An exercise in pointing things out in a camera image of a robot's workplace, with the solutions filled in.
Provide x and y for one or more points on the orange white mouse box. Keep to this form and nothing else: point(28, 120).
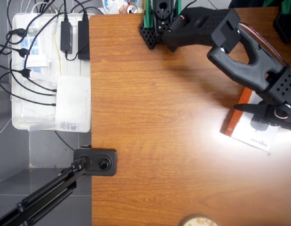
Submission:
point(244, 136)

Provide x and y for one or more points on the idle black robot arm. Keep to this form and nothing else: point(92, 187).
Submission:
point(286, 23)

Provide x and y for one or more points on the green plastic clamp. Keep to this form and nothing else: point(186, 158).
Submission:
point(178, 4)
point(148, 14)

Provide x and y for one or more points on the colourful plastic packaging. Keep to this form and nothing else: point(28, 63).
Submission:
point(112, 5)

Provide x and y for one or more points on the white router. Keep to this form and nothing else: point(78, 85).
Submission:
point(72, 103)

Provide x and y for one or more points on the round wooden coaster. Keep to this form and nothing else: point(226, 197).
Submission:
point(199, 221)

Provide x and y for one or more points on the white power strip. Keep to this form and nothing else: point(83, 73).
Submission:
point(36, 43)

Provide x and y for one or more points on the slim black power adapter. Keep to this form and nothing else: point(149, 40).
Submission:
point(66, 37)

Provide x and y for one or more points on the black mains plug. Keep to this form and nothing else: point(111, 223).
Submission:
point(18, 31)
point(25, 73)
point(24, 52)

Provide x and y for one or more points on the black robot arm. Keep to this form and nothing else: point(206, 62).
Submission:
point(206, 26)

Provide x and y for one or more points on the black clamp base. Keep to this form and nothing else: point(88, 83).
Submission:
point(107, 162)

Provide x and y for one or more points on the drinks can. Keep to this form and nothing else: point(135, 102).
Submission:
point(132, 9)

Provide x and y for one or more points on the white plug adapter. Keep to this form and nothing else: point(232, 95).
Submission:
point(37, 61)

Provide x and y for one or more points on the wide black power adapter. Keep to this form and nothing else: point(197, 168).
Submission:
point(83, 40)

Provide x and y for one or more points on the white storage tray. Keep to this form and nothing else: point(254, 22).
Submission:
point(49, 68)

